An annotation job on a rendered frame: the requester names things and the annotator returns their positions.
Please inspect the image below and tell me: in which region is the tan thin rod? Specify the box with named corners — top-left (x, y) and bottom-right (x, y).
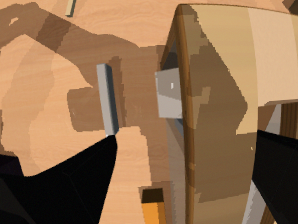
top-left (65, 0), bottom-right (77, 18)

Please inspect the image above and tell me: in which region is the brown block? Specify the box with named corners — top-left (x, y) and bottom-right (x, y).
top-left (257, 104), bottom-right (275, 131)

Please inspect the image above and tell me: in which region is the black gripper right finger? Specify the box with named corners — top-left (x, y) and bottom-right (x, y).
top-left (251, 129), bottom-right (298, 224)

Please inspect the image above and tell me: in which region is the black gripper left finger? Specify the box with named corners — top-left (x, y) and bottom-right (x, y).
top-left (0, 135), bottom-right (117, 224)

